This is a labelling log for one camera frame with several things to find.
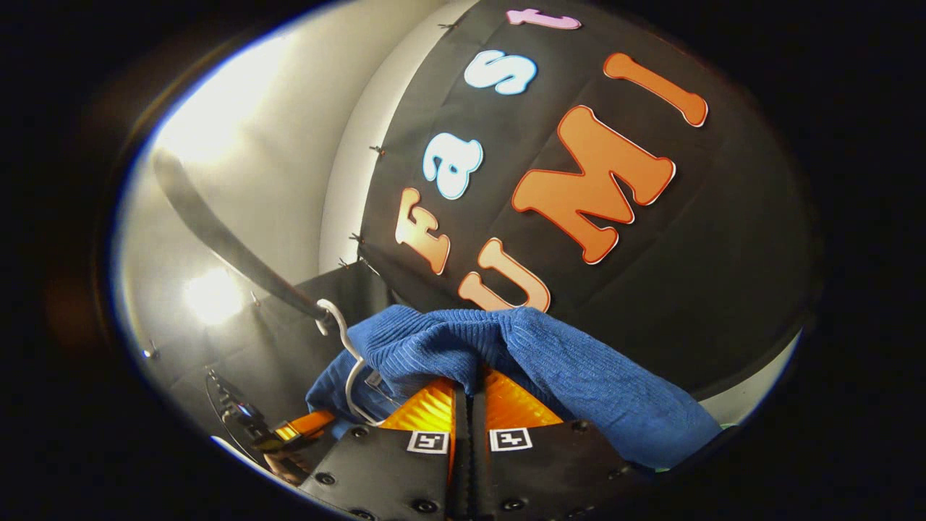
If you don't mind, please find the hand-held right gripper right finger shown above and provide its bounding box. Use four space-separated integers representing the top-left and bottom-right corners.
467 365 652 521

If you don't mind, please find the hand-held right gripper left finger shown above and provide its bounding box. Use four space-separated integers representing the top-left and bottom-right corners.
297 376 464 521

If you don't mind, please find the blue corduroy jacket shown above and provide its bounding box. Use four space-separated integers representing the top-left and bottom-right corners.
305 304 724 471

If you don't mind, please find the white plastic clothes hanger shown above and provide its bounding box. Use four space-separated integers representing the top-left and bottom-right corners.
316 299 384 428

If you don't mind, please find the black metal clothes rack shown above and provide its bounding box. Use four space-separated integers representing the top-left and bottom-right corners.
152 148 341 330

